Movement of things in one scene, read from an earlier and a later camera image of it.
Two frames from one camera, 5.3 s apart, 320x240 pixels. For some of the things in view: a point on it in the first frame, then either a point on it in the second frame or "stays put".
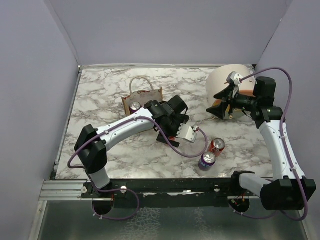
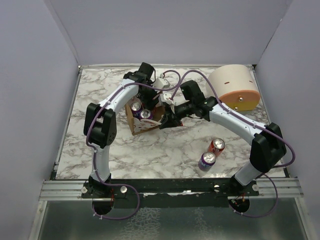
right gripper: x=228 y=102 -> x=171 y=116
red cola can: x=216 y=146 stays put
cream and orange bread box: x=241 y=77 stays put
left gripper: x=169 y=132 -> x=147 y=97
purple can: x=207 y=161 stays put
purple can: x=134 y=106 stays put
